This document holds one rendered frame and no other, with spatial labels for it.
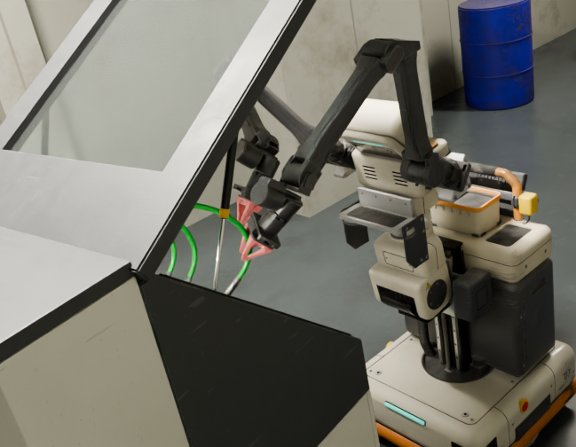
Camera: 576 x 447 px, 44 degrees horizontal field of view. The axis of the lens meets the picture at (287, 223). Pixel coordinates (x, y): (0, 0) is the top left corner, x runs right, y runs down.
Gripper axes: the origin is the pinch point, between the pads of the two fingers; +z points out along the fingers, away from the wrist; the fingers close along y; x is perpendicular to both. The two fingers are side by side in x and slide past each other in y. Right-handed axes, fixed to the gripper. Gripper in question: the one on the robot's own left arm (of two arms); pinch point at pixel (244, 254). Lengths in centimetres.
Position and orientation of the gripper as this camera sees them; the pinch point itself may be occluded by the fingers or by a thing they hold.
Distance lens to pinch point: 177.7
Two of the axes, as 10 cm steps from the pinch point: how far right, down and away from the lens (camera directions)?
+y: 2.2, 5.8, -7.9
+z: -6.2, 7.0, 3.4
